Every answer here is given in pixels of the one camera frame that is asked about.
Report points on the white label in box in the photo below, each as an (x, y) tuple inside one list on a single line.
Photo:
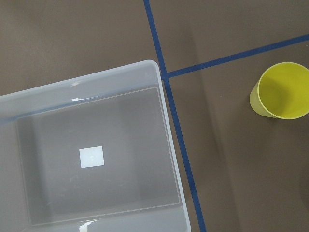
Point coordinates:
[(91, 157)]

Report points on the clear plastic storage box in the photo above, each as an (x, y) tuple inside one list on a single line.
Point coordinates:
[(42, 185)]

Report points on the yellow plastic cup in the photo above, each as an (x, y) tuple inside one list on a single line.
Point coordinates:
[(282, 92)]

